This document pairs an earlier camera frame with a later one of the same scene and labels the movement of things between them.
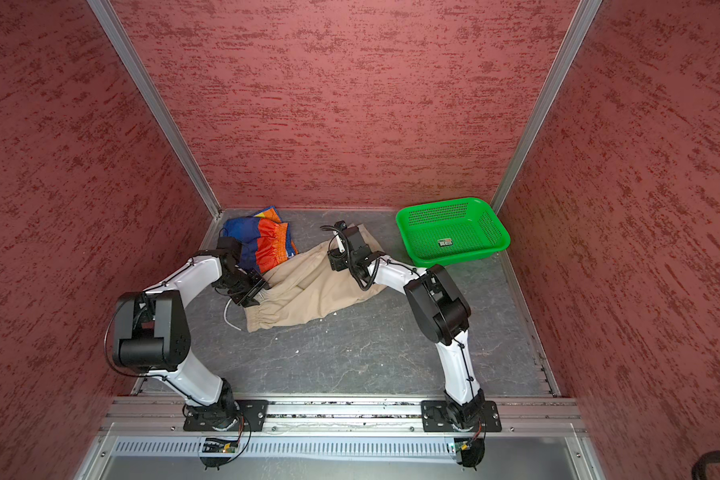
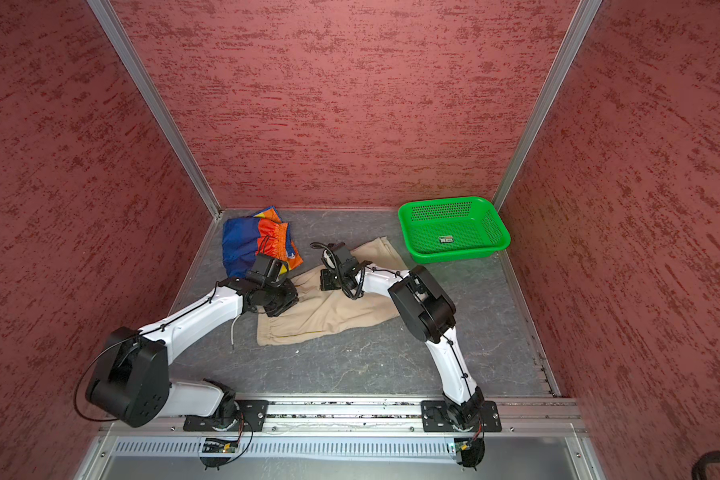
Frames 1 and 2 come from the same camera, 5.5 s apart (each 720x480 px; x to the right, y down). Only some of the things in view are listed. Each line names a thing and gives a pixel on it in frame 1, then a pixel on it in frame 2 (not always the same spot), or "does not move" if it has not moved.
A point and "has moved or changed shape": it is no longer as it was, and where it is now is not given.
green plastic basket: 452,231 does not move
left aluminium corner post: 136,67 does not move
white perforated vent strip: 292,448 does not move
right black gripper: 335,257 to 327,280
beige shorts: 318,278 has moved or changed shape
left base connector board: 218,445 does not move
